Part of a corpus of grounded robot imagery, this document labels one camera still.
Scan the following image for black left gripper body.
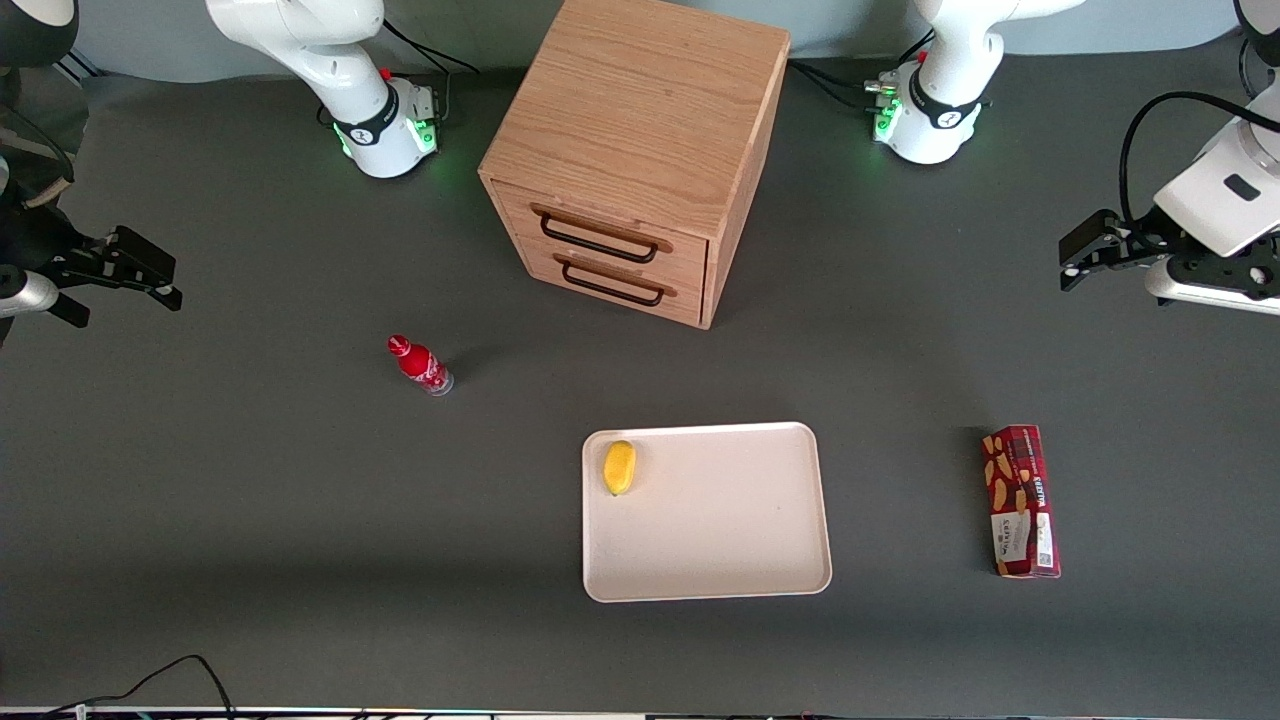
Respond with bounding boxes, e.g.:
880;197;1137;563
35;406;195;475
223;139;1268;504
1120;210;1280;293

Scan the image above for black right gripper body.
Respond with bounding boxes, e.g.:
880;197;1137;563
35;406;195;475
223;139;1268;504
0;208;115;289

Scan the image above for red cookie box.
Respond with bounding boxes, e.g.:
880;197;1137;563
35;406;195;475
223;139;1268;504
981;423;1063;581

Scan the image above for cream plastic tray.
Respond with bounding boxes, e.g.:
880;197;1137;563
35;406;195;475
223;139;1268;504
580;420;834;605

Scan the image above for red soda bottle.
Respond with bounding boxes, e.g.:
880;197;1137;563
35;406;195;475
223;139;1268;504
386;333;455;399

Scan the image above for wide wooden drawer front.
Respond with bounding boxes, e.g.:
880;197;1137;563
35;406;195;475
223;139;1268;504
490;180;711;292

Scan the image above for narrow wooden drawer front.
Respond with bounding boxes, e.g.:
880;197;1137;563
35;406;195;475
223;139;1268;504
518;238;708;329

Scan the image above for wooden drawer cabinet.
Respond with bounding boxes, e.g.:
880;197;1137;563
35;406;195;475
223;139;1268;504
477;0;792;332

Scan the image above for yellow mango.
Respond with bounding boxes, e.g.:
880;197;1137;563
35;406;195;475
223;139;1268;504
601;439;639;498

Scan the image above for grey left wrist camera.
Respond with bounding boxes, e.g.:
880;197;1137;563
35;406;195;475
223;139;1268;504
1144;258;1280;318

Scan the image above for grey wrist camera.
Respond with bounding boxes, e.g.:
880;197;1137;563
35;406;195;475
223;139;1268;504
1144;258;1280;318
0;267;60;320

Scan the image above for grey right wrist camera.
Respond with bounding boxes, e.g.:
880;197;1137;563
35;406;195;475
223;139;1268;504
0;267;60;320

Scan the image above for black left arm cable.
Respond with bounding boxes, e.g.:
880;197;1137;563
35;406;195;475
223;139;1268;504
1118;90;1263;229

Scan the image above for black left arm base cables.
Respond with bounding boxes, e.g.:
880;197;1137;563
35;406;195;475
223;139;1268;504
788;30;936;113

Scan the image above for black arm base cables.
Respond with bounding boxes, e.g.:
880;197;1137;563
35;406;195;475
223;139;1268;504
380;18;483;129
788;30;936;113

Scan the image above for black right arm base cables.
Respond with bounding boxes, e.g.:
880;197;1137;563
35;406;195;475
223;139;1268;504
380;18;483;129

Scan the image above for black cable on table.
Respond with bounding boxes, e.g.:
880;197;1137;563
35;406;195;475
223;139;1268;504
40;654;237;720

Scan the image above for long black drawer handle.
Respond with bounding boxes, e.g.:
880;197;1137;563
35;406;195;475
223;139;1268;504
529;202;675;266

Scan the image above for short black drawer handle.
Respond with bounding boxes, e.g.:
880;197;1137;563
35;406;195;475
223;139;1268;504
552;252;679;309

